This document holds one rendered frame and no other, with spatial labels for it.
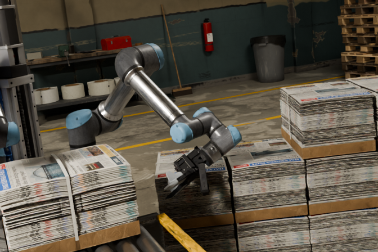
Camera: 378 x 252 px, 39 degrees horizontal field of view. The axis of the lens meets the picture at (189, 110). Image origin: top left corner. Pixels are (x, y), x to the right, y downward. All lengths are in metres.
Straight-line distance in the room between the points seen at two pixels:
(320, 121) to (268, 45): 7.00
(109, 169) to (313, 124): 0.87
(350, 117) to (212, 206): 0.63
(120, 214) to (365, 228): 1.06
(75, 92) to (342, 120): 6.24
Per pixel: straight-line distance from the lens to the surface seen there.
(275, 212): 2.17
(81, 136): 2.37
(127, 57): 2.10
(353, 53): 8.73
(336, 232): 2.26
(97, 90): 8.05
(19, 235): 1.59
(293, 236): 2.22
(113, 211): 1.62
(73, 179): 1.56
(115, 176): 1.58
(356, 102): 2.13
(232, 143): 2.00
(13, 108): 2.23
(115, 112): 2.40
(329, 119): 2.11
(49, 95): 7.96
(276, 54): 9.12
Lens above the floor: 1.47
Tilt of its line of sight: 11 degrees down
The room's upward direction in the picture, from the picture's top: 6 degrees counter-clockwise
